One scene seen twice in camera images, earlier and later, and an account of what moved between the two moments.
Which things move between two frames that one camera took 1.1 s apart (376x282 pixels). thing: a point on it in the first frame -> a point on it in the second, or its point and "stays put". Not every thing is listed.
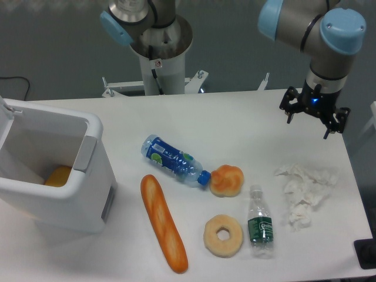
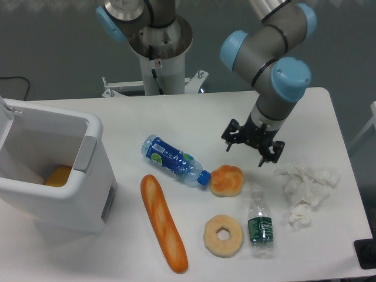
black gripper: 322,104 -> 259,136
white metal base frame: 192,85 stays put
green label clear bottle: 259,224 stays put
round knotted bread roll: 226,181 stays put
